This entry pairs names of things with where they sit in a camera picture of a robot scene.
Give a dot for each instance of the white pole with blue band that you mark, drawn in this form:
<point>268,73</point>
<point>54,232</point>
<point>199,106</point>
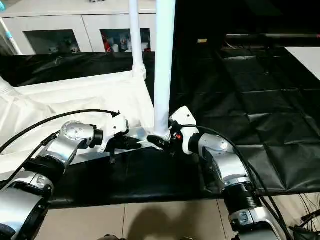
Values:
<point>11,30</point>

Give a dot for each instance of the white plastic table leg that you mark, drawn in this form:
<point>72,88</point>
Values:
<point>136,35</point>
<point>164,65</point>
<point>7,87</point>

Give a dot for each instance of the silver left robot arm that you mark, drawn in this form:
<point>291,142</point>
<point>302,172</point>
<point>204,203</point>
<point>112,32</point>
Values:
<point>55,160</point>

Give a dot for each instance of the black device with white label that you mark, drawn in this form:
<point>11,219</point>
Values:
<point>307,234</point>

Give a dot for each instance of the small yellow label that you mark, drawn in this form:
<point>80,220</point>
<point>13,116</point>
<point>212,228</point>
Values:
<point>202,40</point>

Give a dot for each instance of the black plastic mat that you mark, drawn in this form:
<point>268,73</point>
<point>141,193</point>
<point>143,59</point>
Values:
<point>270,110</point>

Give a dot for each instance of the white plastic table top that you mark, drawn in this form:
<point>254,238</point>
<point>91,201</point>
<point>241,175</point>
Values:
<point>75,100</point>

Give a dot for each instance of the white flat board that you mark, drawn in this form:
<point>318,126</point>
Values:
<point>306,60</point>

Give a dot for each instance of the white glass-door cabinet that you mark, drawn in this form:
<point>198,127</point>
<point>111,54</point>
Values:
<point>65,15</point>

